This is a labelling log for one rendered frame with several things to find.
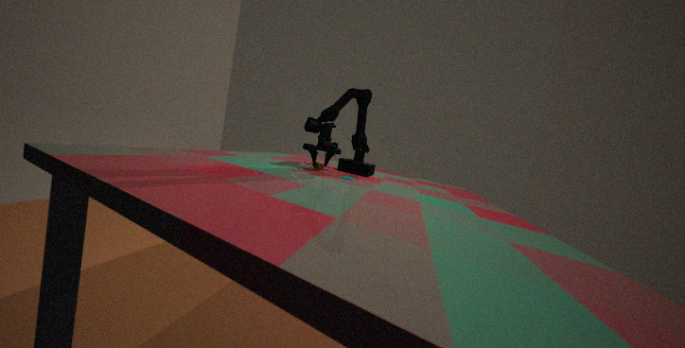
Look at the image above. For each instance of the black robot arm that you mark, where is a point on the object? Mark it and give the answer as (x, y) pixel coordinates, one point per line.
(359, 140)

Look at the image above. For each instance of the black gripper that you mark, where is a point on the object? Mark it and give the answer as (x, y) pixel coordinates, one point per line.
(313, 150)

